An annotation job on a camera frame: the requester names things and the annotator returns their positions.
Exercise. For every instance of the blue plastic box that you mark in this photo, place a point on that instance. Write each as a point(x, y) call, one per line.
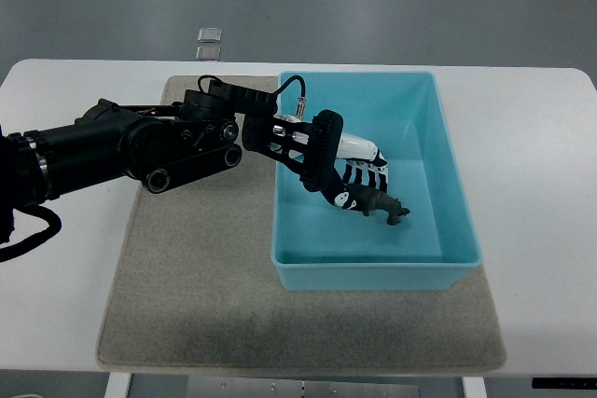
point(319, 247)

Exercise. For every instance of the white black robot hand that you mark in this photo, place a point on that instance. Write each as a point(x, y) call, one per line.
point(334, 159)

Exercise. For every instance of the white table leg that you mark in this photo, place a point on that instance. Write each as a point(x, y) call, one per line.
point(474, 387)
point(118, 385)

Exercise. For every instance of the black table control panel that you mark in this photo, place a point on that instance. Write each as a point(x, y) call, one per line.
point(565, 383)

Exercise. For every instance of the left white table leg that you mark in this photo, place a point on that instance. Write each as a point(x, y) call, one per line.
point(118, 385)

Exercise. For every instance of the grey felt mat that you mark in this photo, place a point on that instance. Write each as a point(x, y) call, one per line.
point(195, 290)

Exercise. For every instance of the right white table leg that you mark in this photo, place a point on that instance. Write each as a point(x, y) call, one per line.
point(474, 387)

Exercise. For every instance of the brown toy hippo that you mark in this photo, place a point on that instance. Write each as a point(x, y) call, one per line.
point(369, 199)

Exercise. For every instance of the metal table base plate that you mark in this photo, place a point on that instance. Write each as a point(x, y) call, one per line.
point(269, 387)

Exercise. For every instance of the lower floor socket plate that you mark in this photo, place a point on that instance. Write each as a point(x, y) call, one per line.
point(209, 53)

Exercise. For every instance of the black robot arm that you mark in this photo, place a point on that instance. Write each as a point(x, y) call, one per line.
point(163, 147)

